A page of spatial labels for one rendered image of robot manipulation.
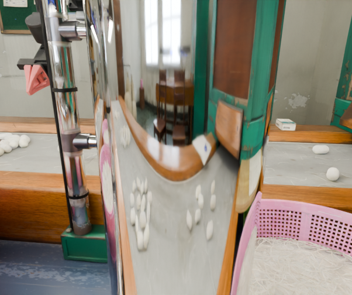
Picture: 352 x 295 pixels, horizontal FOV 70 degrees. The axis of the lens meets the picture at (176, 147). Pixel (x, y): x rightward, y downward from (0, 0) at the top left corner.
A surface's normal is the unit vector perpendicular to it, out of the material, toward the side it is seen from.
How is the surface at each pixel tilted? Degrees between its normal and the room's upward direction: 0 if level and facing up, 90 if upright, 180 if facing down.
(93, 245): 90
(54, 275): 0
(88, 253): 90
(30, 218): 90
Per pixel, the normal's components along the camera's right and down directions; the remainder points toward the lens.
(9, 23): 0.00, 0.31
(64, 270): 0.00, -0.95
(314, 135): -0.07, -0.46
